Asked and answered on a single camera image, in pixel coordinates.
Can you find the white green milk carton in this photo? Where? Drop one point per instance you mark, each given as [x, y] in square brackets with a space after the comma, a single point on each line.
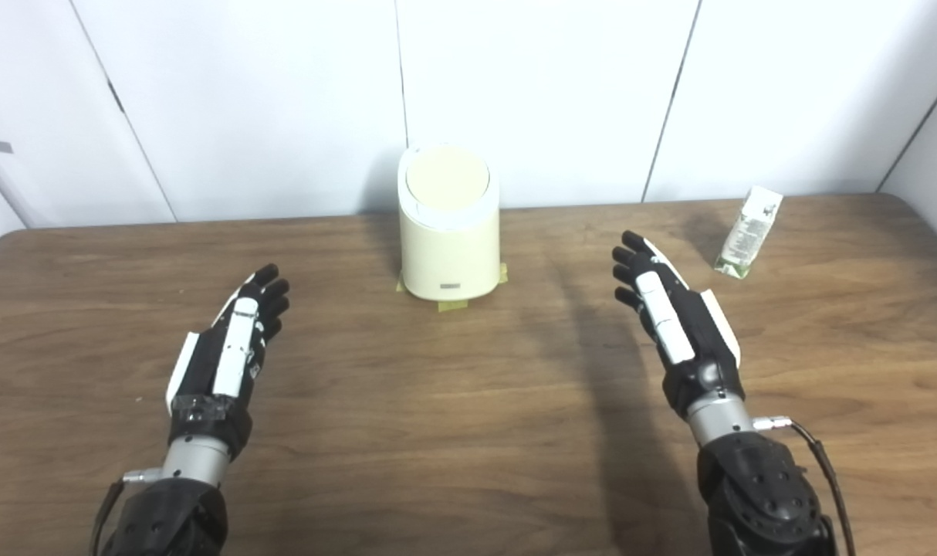
[749, 232]

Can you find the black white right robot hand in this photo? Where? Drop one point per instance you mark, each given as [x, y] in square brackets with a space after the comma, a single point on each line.
[696, 340]

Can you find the round cream bin lid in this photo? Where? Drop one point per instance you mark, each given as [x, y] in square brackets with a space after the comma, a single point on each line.
[447, 179]

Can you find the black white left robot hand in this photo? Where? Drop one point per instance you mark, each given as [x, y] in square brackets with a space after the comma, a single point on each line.
[206, 371]

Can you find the cream-colored bin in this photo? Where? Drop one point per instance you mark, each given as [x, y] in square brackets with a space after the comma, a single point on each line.
[449, 251]

